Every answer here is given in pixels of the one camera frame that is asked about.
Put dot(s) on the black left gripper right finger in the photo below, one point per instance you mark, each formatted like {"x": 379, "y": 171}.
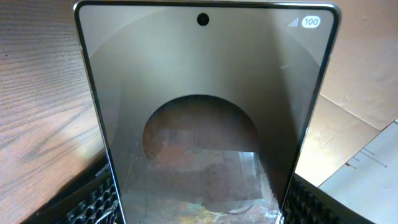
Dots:
{"x": 307, "y": 204}

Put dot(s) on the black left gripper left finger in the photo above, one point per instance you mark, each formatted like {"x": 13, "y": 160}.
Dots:
{"x": 89, "y": 198}

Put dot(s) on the Galaxy S25 Ultra smartphone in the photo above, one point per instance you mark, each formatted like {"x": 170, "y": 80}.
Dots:
{"x": 203, "y": 106}

